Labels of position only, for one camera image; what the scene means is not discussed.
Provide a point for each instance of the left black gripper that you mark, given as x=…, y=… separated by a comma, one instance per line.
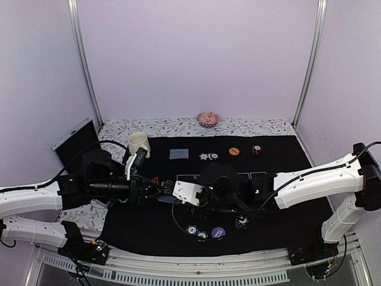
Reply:
x=137, y=193

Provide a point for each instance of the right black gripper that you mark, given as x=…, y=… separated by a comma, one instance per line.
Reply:
x=190, y=210

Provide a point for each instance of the green blue chip stack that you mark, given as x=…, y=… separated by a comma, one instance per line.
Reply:
x=241, y=222

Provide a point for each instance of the orange black hundred chip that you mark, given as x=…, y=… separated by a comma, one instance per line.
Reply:
x=213, y=156

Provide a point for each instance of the blue white ten chip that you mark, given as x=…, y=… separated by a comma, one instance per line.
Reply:
x=203, y=156

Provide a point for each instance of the orange big blind button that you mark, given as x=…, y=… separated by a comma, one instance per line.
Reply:
x=234, y=151

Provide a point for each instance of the purple small blind button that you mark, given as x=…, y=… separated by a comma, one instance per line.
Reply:
x=218, y=232

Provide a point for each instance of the single blue playing card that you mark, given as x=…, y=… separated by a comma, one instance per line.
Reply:
x=177, y=154

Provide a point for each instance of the blue green fifty chip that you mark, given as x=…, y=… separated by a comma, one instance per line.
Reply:
x=192, y=230

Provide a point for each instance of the orange hundred chip stack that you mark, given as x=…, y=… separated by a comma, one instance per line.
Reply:
x=256, y=150

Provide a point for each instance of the blue playing card deck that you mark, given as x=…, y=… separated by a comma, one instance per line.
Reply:
x=166, y=199

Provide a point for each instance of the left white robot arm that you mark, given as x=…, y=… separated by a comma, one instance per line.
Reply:
x=24, y=199

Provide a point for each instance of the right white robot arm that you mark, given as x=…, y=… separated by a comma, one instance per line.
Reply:
x=357, y=174

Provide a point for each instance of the black poker table mat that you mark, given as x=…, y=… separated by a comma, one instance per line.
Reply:
x=159, y=229

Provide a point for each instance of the cream ceramic mug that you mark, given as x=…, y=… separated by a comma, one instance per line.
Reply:
x=138, y=140

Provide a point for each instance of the floral patterned tablecloth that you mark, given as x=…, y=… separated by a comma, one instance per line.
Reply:
x=92, y=216

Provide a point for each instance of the red patterned small bowl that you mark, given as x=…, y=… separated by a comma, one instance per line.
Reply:
x=208, y=119

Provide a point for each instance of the aluminium poker chip case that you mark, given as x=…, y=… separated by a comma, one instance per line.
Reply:
x=75, y=151

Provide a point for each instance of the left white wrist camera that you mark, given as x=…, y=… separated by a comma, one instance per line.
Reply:
x=134, y=161

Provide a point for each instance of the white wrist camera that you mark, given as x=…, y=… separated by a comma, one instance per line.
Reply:
x=134, y=161
x=187, y=192

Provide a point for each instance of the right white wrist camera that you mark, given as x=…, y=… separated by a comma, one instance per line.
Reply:
x=187, y=192

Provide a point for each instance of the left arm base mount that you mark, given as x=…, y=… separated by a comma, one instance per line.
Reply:
x=78, y=249

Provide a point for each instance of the front aluminium rail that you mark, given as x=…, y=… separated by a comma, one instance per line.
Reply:
x=271, y=267

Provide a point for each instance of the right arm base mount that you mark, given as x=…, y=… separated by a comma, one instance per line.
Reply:
x=317, y=250

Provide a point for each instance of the left aluminium frame post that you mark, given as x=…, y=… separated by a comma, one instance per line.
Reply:
x=78, y=39

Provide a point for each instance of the aluminium frame post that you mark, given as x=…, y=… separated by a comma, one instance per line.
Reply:
x=78, y=39
x=312, y=58

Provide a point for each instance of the right aluminium frame post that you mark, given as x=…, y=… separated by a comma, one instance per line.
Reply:
x=312, y=58

